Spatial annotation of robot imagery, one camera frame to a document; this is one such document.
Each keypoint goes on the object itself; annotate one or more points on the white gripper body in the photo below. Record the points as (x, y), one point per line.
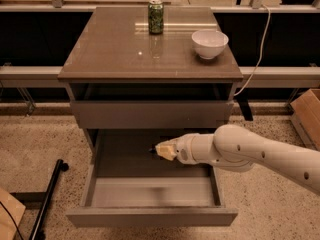
(182, 149)

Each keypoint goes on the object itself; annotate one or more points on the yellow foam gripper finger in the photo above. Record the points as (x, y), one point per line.
(174, 140)
(166, 151)

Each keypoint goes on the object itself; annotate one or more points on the dark blue rxbar wrapper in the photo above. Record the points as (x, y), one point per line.
(152, 150)

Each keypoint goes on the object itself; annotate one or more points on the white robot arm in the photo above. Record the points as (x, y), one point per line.
(235, 148)

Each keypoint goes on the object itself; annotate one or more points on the grey middle drawer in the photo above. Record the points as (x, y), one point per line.
(151, 115)

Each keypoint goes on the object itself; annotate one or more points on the open grey bottom drawer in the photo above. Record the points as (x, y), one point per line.
(130, 186)

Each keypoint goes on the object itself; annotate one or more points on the grey drawer cabinet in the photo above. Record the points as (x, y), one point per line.
(117, 59)

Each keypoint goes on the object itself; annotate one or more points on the white ceramic bowl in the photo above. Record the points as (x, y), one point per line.
(209, 43)

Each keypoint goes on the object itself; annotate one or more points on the cardboard box right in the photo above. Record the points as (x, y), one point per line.
(306, 118)

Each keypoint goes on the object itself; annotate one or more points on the green soda can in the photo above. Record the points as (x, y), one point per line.
(155, 16)

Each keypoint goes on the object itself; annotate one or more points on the black metal stand pole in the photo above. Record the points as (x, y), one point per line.
(42, 200)

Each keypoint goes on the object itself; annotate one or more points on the cardboard piece bottom left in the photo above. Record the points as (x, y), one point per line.
(11, 213)

